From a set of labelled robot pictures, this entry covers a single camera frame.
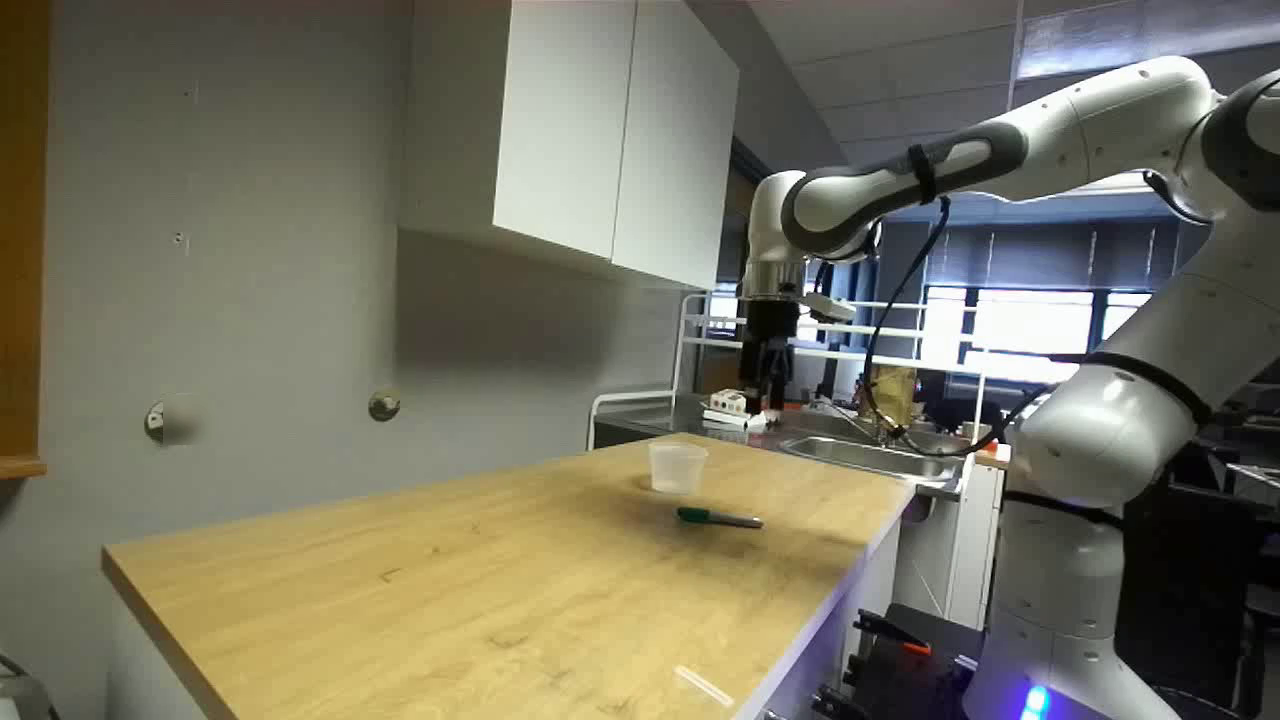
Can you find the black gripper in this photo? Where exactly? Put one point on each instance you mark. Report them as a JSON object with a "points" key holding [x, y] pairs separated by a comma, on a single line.
{"points": [[769, 339]]}

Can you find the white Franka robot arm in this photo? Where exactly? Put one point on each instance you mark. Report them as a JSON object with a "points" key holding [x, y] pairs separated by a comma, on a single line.
{"points": [[1121, 414]]}

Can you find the translucent plastic cup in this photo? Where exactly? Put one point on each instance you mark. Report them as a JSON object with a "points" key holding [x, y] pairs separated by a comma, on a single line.
{"points": [[677, 466]]}

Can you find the metal sink counter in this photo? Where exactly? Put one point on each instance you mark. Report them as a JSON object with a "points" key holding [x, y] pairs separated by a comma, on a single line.
{"points": [[852, 453]]}

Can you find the black device with red part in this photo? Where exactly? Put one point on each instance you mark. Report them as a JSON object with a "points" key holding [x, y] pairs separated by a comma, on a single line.
{"points": [[897, 658]]}

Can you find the white tape strip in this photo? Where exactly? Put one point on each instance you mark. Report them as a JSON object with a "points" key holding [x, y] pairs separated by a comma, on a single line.
{"points": [[701, 687]]}

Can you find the brown wooden shelf unit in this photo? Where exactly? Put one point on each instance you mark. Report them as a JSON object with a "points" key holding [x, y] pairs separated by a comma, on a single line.
{"points": [[20, 241]]}

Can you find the white metal rack frame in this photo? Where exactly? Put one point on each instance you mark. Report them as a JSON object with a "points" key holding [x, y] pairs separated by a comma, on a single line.
{"points": [[692, 350]]}

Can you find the white wall cabinet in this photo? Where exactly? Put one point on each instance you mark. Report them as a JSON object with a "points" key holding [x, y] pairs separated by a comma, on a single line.
{"points": [[586, 132]]}

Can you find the round metal wall knob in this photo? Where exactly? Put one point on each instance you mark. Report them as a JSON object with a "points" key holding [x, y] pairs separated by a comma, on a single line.
{"points": [[174, 417], [386, 404]]}

